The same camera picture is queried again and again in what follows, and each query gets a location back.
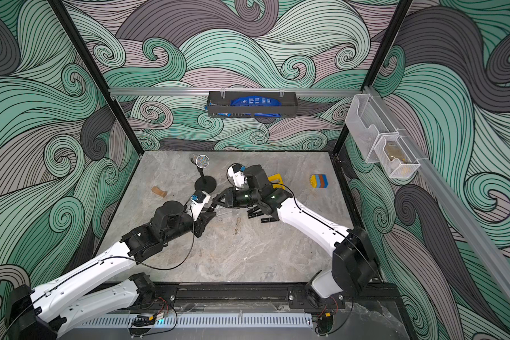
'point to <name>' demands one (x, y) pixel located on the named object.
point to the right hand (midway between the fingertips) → (218, 199)
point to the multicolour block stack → (319, 181)
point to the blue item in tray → (257, 101)
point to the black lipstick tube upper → (253, 210)
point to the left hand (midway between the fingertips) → (214, 209)
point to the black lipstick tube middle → (256, 214)
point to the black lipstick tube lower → (265, 220)
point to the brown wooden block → (159, 191)
